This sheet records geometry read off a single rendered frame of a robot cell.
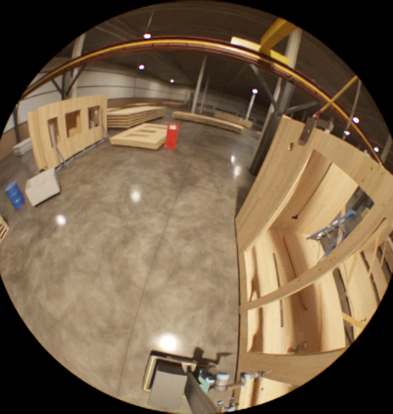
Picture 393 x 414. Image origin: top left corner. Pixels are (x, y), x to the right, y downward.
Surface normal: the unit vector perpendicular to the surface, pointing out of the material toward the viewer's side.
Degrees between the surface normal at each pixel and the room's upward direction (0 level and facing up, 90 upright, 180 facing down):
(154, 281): 0
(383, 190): 90
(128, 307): 0
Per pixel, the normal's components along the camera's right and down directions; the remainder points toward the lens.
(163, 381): 0.19, -0.73
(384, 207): -0.98, -0.22
